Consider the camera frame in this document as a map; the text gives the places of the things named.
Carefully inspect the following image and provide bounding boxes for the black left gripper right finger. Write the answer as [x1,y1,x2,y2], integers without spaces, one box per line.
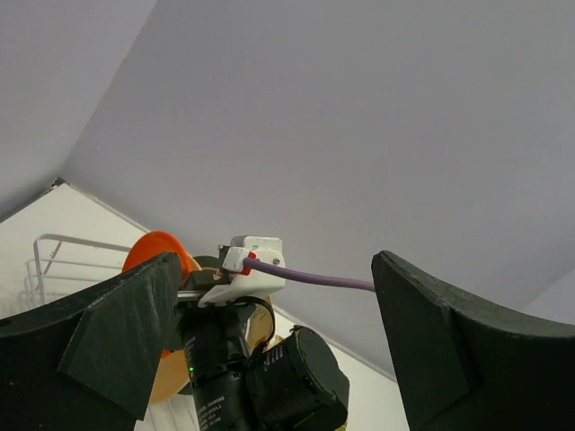
[372,251,574,430]

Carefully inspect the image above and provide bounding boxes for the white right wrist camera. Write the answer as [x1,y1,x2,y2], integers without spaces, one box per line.
[199,235,286,307]

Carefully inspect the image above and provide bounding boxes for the white wire dish rack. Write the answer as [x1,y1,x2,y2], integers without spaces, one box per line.
[17,233,199,431]

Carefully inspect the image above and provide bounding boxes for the large cream bird plate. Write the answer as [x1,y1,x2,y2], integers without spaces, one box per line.
[246,295,276,352]

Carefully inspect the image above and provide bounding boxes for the orange plate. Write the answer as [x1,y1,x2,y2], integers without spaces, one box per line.
[120,230,203,360]

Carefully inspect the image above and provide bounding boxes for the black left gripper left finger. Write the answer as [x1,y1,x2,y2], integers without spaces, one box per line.
[1,253,181,430]

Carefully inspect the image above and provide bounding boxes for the plain beige plate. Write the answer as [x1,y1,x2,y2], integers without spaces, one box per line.
[148,350,190,405]

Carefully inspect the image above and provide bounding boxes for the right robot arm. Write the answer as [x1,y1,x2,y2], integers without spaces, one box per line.
[176,270,349,430]

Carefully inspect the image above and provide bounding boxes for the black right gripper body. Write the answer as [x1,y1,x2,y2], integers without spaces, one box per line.
[175,269,274,430]

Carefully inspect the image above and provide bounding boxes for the white plate green red rim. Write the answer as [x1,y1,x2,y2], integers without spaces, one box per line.
[192,255,220,273]

